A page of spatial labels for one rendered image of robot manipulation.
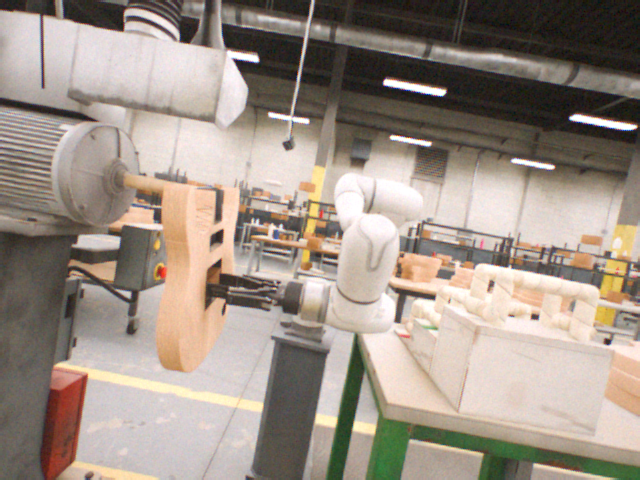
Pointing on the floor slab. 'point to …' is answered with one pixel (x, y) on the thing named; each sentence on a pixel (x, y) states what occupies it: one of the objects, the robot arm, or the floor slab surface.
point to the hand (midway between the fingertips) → (215, 283)
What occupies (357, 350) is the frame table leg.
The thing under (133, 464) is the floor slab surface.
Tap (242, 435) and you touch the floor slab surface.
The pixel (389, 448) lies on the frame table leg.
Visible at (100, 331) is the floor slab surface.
